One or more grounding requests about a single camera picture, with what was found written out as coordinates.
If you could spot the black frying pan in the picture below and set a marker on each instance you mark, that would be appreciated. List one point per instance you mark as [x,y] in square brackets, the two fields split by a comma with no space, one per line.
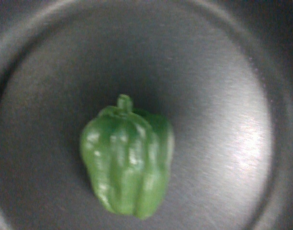
[221,71]

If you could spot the green capsicum toy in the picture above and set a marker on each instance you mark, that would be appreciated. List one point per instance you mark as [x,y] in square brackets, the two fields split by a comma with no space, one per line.
[127,153]

